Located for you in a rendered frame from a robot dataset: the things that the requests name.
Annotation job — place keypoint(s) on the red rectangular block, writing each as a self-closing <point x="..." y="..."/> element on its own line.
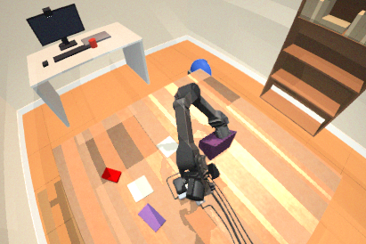
<point x="111" y="175"/>

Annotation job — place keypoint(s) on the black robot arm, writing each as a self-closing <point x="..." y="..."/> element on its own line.
<point x="187" y="154"/>

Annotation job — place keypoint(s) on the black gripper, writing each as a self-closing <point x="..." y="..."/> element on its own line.
<point x="179" y="183"/>

